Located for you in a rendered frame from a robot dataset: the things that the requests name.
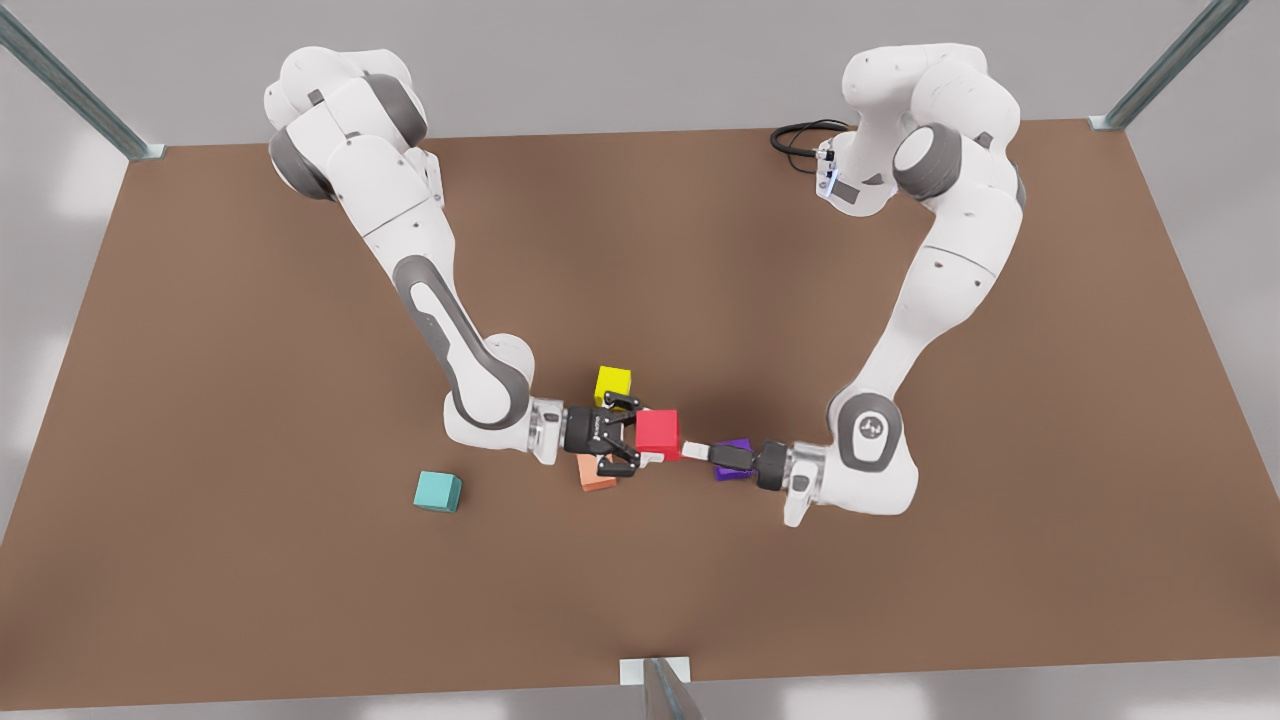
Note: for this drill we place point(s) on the red wooden cube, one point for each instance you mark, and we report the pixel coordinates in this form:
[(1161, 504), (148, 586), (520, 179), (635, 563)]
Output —
[(658, 432)]

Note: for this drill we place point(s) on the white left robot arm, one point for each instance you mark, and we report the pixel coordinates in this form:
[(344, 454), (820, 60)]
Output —
[(950, 270)]

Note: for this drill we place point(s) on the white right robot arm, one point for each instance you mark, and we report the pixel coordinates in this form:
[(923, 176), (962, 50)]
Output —
[(400, 200)]

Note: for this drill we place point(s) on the purple wooden cube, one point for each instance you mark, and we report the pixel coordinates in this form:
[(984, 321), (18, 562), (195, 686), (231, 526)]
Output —
[(737, 443)]

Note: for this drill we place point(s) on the orange wooden cube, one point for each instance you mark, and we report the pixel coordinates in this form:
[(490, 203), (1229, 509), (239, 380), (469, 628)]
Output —
[(590, 477)]

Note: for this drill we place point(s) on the yellow wooden cube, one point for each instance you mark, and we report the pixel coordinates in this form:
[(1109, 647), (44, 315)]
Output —
[(612, 384)]

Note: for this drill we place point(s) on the teal wooden cube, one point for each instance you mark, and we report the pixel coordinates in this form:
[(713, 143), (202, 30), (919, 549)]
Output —
[(437, 491)]

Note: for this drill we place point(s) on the silver frame post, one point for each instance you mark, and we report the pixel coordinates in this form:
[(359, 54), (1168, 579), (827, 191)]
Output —
[(1170, 62), (70, 85), (665, 690)]

